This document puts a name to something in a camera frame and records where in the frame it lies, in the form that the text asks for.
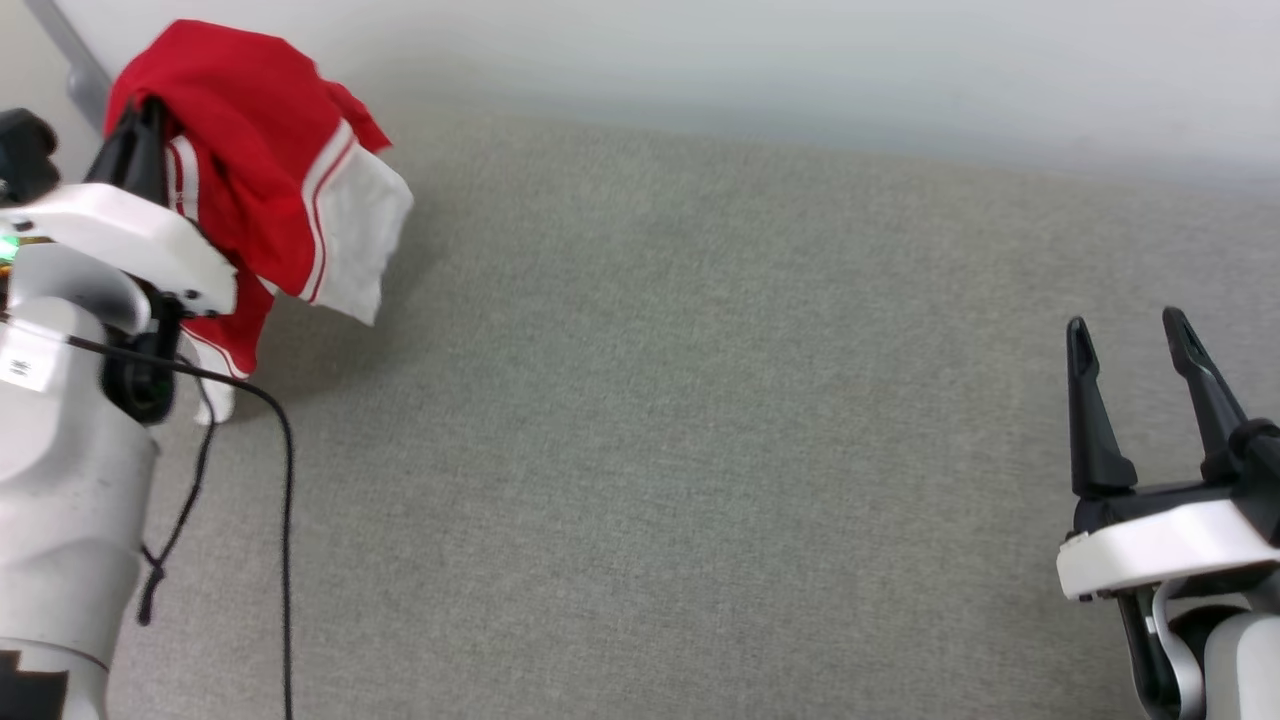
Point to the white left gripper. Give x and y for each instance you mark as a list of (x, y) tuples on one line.
[(130, 235)]

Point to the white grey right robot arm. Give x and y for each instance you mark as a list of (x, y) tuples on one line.
[(1215, 660)]

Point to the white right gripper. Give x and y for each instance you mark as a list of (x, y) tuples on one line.
[(1160, 545)]

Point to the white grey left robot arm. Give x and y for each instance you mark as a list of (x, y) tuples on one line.
[(60, 470)]

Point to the grey metal pipe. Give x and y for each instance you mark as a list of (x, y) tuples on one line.
[(75, 60)]

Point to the red and white basketball jersey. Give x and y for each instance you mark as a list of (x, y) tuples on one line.
[(265, 150)]

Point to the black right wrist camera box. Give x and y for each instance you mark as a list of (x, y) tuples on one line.
[(1260, 470)]

